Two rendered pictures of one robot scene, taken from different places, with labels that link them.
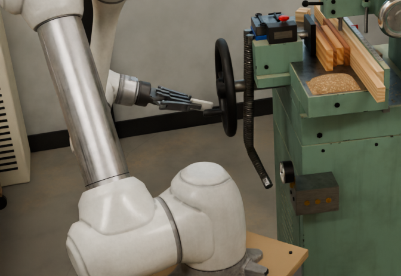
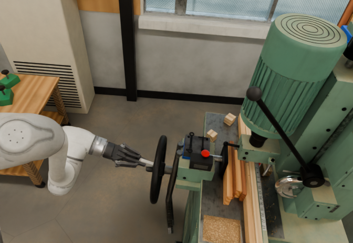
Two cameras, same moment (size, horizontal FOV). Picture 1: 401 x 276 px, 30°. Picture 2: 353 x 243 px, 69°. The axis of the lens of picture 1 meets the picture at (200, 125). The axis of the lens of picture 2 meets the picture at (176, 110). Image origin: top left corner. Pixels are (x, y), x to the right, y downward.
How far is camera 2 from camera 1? 1.41 m
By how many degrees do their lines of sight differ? 18
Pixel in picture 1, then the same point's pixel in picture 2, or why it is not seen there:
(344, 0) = (255, 154)
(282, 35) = (200, 166)
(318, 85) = (209, 233)
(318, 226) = not seen: outside the picture
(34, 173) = (91, 108)
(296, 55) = (208, 178)
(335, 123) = not seen: hidden behind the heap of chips
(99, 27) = not seen: hidden behind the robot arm
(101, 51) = (54, 159)
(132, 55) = (149, 62)
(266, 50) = (186, 170)
